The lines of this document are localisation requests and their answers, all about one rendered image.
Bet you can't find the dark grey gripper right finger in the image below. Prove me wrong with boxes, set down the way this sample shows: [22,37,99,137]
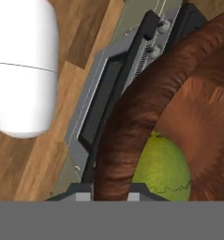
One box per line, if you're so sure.
[127,182,170,203]

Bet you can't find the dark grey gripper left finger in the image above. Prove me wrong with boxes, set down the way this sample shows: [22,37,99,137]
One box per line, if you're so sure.
[45,182,95,203]

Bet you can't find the brown bowl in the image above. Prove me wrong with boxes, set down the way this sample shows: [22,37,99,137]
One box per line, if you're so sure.
[93,8,224,203]

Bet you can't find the green lime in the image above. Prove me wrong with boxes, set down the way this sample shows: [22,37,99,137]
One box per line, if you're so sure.
[131,130,192,203]

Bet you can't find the grey oven door dark window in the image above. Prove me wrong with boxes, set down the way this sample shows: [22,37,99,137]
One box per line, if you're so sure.
[51,40,140,201]

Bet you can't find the silver stove knob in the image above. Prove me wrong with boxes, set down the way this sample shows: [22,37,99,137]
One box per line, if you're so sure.
[157,19,172,35]
[146,45,163,61]

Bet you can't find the white rounded cylinder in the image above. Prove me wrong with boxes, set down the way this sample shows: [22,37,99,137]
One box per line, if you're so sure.
[0,0,60,140]

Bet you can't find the grey stove with oven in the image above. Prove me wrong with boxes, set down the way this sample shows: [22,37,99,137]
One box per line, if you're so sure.
[51,0,210,203]

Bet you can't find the black oven door handle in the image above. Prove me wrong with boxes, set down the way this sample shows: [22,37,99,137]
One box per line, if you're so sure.
[81,9,163,184]

